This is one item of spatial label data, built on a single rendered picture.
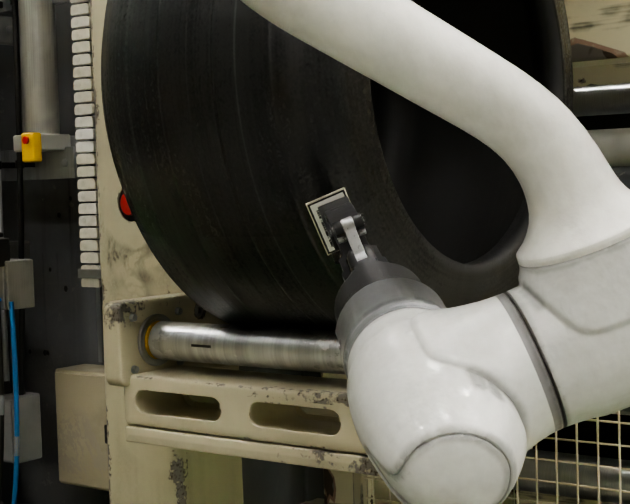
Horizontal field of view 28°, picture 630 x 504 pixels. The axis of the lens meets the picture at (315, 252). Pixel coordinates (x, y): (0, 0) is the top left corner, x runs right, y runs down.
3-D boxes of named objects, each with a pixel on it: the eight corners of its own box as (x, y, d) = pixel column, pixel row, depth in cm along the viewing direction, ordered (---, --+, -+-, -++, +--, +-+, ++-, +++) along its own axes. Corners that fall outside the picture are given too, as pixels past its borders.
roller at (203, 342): (140, 361, 146) (139, 322, 145) (167, 356, 149) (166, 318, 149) (392, 382, 125) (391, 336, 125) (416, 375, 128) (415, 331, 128)
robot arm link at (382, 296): (367, 431, 94) (352, 390, 99) (480, 387, 94) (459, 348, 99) (329, 333, 90) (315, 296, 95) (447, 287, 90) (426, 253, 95)
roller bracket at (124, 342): (104, 386, 144) (100, 302, 144) (311, 345, 176) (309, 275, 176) (124, 388, 142) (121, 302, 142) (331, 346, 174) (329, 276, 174)
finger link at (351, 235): (361, 298, 100) (340, 244, 98) (348, 269, 105) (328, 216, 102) (389, 288, 100) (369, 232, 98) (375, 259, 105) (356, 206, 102)
